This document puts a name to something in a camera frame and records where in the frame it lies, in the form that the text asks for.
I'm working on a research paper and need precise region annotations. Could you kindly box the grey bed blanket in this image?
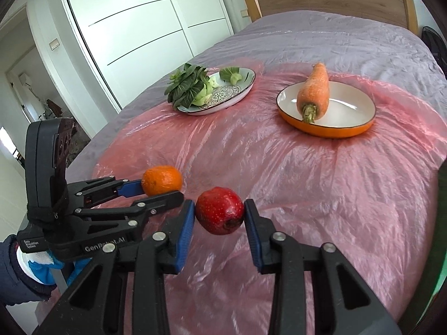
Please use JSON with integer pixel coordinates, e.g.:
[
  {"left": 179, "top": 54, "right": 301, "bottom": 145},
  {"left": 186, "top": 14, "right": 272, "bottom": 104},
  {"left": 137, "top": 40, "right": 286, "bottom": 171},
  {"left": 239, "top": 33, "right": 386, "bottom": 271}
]
[{"left": 66, "top": 10, "right": 447, "bottom": 196}]

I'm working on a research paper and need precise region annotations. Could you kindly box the white wardrobe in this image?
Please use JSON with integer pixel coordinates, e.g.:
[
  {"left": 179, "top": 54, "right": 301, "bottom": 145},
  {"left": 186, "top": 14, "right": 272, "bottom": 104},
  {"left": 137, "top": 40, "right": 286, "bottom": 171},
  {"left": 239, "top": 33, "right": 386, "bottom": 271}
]
[{"left": 58, "top": 0, "right": 234, "bottom": 110}]

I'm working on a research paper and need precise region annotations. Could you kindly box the large bok choy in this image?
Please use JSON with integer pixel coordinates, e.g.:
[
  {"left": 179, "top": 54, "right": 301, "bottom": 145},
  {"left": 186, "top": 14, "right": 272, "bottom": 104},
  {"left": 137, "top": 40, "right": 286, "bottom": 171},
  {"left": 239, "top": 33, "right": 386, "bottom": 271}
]
[{"left": 165, "top": 63, "right": 220, "bottom": 109}]

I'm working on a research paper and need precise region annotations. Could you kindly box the pink plastic sheet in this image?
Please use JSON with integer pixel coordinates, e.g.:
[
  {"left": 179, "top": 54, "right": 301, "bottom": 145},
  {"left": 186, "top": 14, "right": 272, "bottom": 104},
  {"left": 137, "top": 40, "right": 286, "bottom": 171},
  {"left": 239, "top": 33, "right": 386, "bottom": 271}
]
[{"left": 91, "top": 63, "right": 447, "bottom": 335}]

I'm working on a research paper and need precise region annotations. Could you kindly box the small bok choy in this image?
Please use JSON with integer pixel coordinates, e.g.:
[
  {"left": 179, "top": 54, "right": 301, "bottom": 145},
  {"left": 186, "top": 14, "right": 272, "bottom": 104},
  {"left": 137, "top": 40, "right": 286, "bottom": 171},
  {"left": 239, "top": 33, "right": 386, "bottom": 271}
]
[{"left": 219, "top": 67, "right": 243, "bottom": 85}]

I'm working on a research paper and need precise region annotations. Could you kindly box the orange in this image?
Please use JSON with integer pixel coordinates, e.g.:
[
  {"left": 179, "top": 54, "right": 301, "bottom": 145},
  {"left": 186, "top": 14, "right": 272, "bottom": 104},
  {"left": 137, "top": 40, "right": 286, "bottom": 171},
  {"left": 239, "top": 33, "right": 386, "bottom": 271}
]
[{"left": 141, "top": 166, "right": 183, "bottom": 197}]

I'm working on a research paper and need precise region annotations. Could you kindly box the patterned oval plate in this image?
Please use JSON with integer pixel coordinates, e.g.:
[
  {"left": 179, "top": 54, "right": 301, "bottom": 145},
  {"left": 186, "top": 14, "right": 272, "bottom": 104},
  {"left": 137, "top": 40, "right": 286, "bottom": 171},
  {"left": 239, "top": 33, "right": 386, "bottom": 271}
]
[{"left": 175, "top": 67, "right": 256, "bottom": 116}]

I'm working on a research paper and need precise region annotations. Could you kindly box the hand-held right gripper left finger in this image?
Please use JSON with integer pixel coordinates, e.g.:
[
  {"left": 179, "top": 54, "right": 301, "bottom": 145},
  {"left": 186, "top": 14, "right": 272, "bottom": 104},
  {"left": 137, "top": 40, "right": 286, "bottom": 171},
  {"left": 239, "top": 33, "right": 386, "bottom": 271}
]
[{"left": 33, "top": 200, "right": 195, "bottom": 335}]

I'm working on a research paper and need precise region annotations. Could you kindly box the red apple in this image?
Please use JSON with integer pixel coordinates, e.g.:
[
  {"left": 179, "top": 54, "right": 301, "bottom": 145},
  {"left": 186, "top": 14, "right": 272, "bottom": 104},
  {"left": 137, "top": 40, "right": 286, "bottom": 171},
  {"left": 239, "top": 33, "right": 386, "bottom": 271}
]
[{"left": 195, "top": 186, "right": 245, "bottom": 236}]

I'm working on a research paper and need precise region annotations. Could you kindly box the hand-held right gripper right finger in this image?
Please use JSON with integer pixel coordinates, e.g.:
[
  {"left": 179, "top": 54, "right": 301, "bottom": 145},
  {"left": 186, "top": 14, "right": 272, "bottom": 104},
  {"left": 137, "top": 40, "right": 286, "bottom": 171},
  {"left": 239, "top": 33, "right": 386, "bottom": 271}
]
[{"left": 243, "top": 199, "right": 402, "bottom": 335}]

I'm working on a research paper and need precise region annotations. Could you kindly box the black backpack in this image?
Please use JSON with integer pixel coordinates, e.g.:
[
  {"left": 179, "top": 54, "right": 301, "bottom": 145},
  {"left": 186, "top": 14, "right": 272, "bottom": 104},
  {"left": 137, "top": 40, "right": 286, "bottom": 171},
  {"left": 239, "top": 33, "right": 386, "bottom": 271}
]
[{"left": 421, "top": 26, "right": 447, "bottom": 77}]

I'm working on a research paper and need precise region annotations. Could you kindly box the green tray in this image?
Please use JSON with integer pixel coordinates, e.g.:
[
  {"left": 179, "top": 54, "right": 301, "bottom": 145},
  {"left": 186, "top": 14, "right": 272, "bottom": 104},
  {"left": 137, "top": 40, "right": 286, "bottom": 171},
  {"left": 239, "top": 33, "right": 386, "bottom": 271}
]
[{"left": 432, "top": 162, "right": 447, "bottom": 294}]

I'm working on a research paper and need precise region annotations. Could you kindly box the person's left hand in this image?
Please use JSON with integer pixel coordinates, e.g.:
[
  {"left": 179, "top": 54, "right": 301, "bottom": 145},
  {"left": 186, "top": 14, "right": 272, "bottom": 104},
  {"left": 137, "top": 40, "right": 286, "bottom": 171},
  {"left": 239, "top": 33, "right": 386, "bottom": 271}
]
[{"left": 16, "top": 244, "right": 93, "bottom": 287}]

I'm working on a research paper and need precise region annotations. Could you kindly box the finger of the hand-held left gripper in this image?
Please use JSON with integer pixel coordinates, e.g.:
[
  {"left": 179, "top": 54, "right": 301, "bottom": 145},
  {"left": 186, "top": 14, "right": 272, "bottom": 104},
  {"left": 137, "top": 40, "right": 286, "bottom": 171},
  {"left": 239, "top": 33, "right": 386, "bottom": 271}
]
[
  {"left": 75, "top": 191, "right": 185, "bottom": 233},
  {"left": 68, "top": 177, "right": 144, "bottom": 209}
]

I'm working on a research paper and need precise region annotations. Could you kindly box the carrot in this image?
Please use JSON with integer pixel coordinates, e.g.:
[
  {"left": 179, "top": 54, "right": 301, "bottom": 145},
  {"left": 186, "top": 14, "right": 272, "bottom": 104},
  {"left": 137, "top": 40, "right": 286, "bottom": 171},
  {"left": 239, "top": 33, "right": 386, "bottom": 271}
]
[{"left": 297, "top": 62, "right": 330, "bottom": 124}]

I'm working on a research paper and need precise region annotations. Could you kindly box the orange enamel bowl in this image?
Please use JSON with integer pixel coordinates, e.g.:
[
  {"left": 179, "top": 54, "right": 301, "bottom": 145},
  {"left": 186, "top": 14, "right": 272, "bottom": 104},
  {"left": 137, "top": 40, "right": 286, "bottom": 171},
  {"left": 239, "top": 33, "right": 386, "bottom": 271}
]
[{"left": 277, "top": 81, "right": 377, "bottom": 139}]

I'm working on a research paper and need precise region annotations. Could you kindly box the person's left forearm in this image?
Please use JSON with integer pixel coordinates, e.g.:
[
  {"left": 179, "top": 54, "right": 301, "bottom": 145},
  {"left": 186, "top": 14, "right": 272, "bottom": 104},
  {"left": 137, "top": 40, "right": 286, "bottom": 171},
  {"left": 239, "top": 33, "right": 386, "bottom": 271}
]
[{"left": 0, "top": 234, "right": 58, "bottom": 302}]

